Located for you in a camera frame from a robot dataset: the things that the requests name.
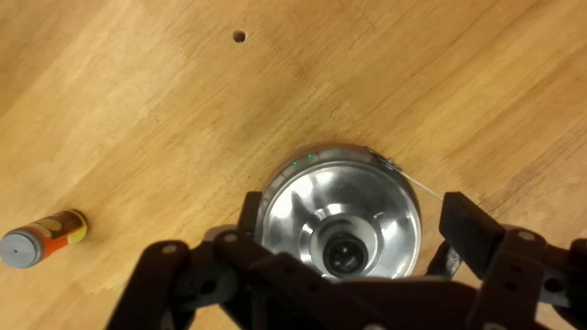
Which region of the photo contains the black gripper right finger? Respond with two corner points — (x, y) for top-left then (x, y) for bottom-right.
(438, 192), (506, 279)

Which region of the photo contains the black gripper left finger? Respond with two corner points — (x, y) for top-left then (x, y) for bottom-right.
(236, 191), (262, 238)

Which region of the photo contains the steel kettle lid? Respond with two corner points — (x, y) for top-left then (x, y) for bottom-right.
(255, 147), (422, 280)

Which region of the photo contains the small grey-capped bottle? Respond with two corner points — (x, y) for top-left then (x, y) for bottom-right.
(0, 209), (90, 269)

